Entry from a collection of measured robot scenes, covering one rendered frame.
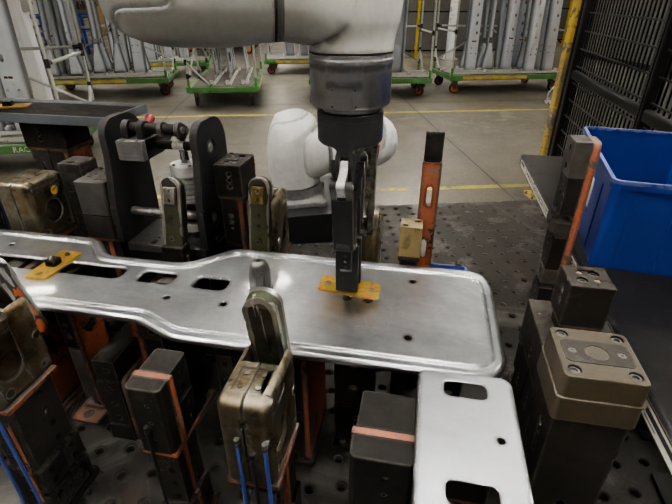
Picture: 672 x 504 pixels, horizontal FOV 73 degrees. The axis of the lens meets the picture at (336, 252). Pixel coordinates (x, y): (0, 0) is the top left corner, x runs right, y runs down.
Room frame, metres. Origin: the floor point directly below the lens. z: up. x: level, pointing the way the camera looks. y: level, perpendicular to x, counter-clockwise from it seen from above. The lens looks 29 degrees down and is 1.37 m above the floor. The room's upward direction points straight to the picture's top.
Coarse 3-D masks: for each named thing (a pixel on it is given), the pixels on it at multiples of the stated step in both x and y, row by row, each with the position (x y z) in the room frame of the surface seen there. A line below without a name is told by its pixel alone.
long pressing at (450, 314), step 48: (0, 240) 0.70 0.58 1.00; (48, 240) 0.70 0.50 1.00; (96, 240) 0.69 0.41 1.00; (48, 288) 0.55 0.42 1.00; (96, 288) 0.55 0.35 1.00; (144, 288) 0.55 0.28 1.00; (192, 288) 0.55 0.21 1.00; (240, 288) 0.55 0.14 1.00; (288, 288) 0.55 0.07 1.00; (384, 288) 0.55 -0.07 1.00; (432, 288) 0.55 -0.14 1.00; (480, 288) 0.55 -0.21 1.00; (192, 336) 0.45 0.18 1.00; (240, 336) 0.45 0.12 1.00; (336, 336) 0.44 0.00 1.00; (384, 336) 0.44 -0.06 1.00; (432, 336) 0.44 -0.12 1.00; (480, 336) 0.44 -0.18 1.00
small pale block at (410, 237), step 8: (408, 224) 0.63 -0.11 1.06; (416, 224) 0.63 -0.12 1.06; (400, 232) 0.62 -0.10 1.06; (408, 232) 0.62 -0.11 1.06; (416, 232) 0.62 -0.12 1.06; (400, 240) 0.62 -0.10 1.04; (408, 240) 0.62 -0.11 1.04; (416, 240) 0.62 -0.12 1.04; (400, 248) 0.62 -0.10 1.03; (408, 248) 0.62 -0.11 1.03; (416, 248) 0.62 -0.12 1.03; (400, 256) 0.62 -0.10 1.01; (408, 256) 0.62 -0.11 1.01; (416, 256) 0.62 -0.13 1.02; (408, 264) 0.62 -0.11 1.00; (416, 264) 0.62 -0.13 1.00; (408, 336) 0.62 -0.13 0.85; (392, 376) 0.62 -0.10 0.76; (400, 376) 0.62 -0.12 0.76; (392, 384) 0.62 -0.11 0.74; (400, 384) 0.62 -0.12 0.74; (392, 392) 0.62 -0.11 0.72; (400, 392) 0.62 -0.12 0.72
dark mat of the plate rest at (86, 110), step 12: (12, 108) 1.00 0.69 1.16; (24, 108) 1.00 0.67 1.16; (36, 108) 1.00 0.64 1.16; (48, 108) 1.00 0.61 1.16; (60, 108) 1.00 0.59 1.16; (72, 108) 1.00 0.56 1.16; (84, 108) 1.00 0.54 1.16; (96, 108) 1.00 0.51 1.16; (108, 108) 1.00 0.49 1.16; (120, 108) 1.00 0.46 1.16
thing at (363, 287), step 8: (320, 280) 0.54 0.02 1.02; (328, 280) 0.54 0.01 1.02; (320, 288) 0.52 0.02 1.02; (328, 288) 0.52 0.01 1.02; (360, 288) 0.52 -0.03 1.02; (368, 288) 0.52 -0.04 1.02; (376, 288) 0.52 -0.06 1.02; (360, 296) 0.50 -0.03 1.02; (368, 296) 0.50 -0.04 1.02; (376, 296) 0.50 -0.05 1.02
